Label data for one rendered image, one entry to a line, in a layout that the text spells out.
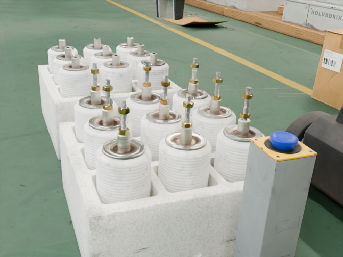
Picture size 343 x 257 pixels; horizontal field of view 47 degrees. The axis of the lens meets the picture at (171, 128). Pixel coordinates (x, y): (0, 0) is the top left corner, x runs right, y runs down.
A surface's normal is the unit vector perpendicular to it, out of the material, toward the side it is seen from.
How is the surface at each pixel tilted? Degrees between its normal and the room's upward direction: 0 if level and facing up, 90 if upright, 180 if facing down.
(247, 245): 90
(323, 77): 89
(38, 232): 0
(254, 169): 90
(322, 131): 45
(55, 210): 0
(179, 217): 90
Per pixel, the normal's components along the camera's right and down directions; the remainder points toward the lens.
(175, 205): 0.36, 0.40
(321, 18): -0.91, 0.12
